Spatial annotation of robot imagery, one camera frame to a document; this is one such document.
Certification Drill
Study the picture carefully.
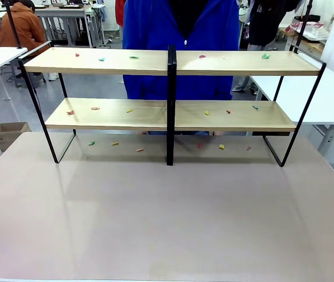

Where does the person in blue jacket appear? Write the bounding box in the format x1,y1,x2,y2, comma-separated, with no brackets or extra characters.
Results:
122,0,241,136

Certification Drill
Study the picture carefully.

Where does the person in black coat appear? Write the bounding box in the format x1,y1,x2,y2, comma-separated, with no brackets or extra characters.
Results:
232,0,300,95

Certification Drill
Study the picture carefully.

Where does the person in red coat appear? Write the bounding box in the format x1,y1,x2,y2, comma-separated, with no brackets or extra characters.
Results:
115,0,126,28

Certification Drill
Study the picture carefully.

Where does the wooden workbench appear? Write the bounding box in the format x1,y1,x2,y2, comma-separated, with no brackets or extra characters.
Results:
278,26,329,55

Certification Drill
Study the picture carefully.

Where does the cardboard box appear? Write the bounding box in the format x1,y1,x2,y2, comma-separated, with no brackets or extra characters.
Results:
0,122,31,152

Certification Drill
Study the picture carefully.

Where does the black stand pole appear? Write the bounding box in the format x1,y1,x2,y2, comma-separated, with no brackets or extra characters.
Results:
292,0,315,54
4,0,24,49

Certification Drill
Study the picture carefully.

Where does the clear plastic bag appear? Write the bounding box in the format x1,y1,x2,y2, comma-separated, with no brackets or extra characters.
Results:
286,20,330,41

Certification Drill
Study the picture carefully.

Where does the gray metal desk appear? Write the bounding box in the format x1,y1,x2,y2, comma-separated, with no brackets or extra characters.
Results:
34,3,106,48

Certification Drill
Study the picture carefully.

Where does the person in orange jacket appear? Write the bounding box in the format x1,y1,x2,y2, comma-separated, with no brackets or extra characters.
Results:
0,0,52,49

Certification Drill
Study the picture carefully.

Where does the wooden two-tier shelf black frame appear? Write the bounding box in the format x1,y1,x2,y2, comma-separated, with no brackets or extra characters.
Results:
18,41,327,168

